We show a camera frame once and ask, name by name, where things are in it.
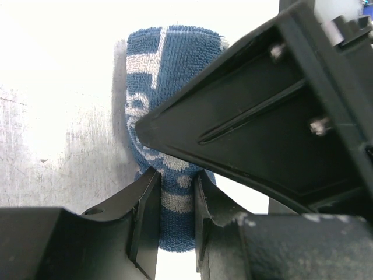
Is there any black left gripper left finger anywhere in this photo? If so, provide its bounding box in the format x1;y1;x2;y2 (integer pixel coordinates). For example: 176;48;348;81
1;169;161;279

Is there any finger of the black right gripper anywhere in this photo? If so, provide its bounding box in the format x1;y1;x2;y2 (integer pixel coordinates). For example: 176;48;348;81
135;24;339;202

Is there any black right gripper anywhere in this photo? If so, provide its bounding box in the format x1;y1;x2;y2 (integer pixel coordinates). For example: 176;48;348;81
273;1;372;216

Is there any blue white patterned towel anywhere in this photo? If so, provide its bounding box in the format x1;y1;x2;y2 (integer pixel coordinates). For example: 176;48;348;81
124;25;228;253

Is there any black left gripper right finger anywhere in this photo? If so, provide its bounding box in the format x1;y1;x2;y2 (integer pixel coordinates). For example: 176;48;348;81
193;173;372;279

